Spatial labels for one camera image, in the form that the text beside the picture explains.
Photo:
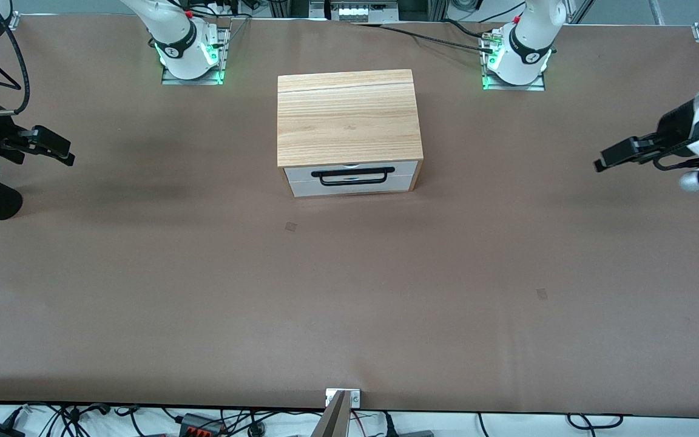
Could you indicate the metal table edge clamp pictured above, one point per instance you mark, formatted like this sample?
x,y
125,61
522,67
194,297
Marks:
x,y
354,398

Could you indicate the black orange connector box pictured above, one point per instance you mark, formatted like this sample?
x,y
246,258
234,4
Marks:
x,y
201,423

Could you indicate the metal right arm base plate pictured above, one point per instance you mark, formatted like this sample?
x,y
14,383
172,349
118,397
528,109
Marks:
x,y
223,54

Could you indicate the white socket strip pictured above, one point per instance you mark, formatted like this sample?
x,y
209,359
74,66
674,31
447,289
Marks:
x,y
361,11

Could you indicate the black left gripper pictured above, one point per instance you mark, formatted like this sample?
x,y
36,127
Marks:
x,y
672,130

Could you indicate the brown table cover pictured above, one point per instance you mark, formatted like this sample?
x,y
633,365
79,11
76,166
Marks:
x,y
349,303

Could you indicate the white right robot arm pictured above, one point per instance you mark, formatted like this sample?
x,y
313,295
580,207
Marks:
x,y
176,45

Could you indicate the wooden drawer cabinet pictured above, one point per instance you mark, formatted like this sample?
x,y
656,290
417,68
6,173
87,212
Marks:
x,y
346,115

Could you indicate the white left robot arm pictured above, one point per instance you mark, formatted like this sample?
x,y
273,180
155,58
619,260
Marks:
x,y
528,42

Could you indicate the slanted metal post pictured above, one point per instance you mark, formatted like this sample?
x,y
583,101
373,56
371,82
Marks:
x,y
332,422

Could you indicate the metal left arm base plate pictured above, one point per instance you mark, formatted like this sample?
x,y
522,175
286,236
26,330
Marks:
x,y
537,86

